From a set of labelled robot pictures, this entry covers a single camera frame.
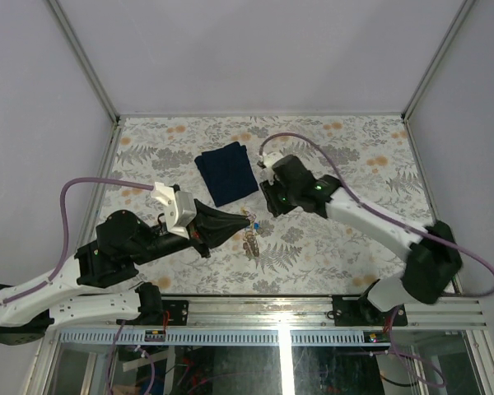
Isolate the keyring with tagged keys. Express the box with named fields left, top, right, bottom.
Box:
left=240, top=207, right=260, bottom=259

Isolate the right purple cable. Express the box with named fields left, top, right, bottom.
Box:
left=258, top=132, right=494, bottom=388

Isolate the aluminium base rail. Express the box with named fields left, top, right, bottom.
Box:
left=49, top=292, right=487, bottom=331

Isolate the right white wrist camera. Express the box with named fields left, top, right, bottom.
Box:
left=257, top=151, right=283, bottom=169

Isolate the slotted white cable duct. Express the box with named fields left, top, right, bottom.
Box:
left=59, top=328, right=389, bottom=347

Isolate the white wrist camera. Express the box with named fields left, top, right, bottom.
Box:
left=151, top=182, right=197, bottom=239
left=257, top=151, right=283, bottom=169

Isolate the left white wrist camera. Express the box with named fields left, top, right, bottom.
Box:
left=151, top=182, right=197, bottom=239

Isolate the right aluminium frame post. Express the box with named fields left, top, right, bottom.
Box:
left=401, top=0, right=478, bottom=122

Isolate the aluminium frame post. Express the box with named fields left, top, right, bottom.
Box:
left=401, top=0, right=478, bottom=122
left=44, top=0, right=120, bottom=124

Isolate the folded navy blue cloth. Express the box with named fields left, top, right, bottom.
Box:
left=194, top=142, right=259, bottom=207

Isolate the left aluminium frame post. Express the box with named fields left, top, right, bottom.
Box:
left=44, top=0, right=120, bottom=124

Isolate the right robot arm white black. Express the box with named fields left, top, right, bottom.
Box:
left=259, top=152, right=463, bottom=326

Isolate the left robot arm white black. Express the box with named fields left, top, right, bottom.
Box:
left=0, top=202, right=249, bottom=346

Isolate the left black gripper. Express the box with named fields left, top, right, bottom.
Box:
left=133, top=201, right=254, bottom=267

